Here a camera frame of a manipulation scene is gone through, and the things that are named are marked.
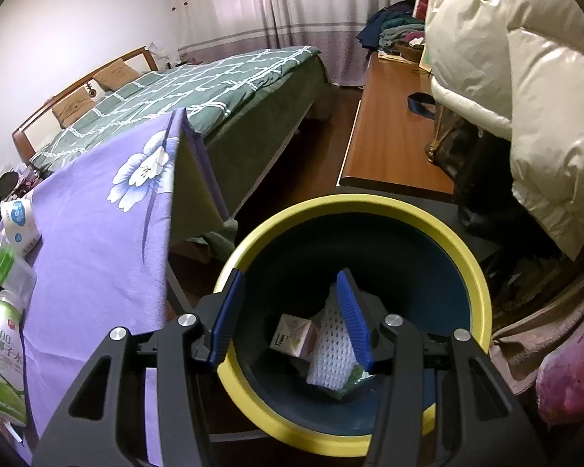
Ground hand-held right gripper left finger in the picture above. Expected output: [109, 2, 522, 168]
[32, 272, 246, 467]

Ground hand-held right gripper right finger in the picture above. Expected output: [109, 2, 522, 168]
[336, 269, 548, 467]

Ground white foam fruit net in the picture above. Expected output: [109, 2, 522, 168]
[306, 284, 371, 390]

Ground pink and white carton box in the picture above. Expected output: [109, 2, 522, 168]
[269, 314, 318, 360]

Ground green plastic bag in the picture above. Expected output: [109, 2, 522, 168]
[338, 367, 385, 402]

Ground blue trash bin yellow rim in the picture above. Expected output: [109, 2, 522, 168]
[213, 195, 492, 458]

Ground purple floral tablecloth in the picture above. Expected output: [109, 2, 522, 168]
[0, 109, 225, 467]

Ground dark cloth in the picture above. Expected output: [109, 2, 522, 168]
[455, 175, 565, 254]

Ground beige blanket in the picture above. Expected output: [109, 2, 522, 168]
[489, 263, 584, 395]

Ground wooden desk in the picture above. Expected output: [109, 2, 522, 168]
[336, 51, 461, 200]

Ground brown patterned handbag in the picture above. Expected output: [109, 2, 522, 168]
[426, 107, 512, 186]

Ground wooden bed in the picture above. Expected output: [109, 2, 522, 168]
[12, 45, 332, 254]

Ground clear container green cap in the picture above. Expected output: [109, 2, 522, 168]
[0, 243, 37, 300]

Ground white coconut water bottle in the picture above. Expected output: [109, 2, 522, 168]
[0, 289, 30, 426]

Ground white soft packet blue label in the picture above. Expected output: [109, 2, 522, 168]
[0, 198, 42, 256]

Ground pink padded garment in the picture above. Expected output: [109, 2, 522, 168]
[535, 321, 584, 429]

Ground green checked duvet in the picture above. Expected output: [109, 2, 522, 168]
[29, 45, 322, 171]

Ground pink clutter pile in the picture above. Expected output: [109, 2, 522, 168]
[17, 165, 44, 190]

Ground dark jacket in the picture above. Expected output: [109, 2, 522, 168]
[0, 170, 20, 234]

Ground brown square pillow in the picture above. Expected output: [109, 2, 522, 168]
[92, 58, 142, 92]
[52, 90, 98, 125]

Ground brown bowl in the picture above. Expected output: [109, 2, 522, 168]
[394, 39, 426, 62]

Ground pile of dark clothes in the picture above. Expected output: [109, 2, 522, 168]
[356, 0, 426, 52]

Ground cream puffer jacket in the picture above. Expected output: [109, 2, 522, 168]
[421, 0, 584, 261]

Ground pink and beige curtain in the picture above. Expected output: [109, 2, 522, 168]
[168, 0, 424, 88]

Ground blue strap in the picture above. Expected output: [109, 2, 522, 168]
[408, 92, 439, 118]

